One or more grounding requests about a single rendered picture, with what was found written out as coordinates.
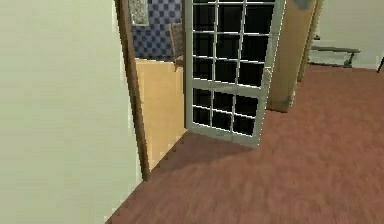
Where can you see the grey framed wall picture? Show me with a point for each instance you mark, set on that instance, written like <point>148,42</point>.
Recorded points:
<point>138,12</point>

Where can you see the black furniture leg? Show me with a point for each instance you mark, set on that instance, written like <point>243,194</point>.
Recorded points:
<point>380,65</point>

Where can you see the grey glass pane room door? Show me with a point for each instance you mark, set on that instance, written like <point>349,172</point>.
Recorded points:
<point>230,83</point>

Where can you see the brown wooden chair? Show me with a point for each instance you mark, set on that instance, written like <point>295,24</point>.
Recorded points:
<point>178,41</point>

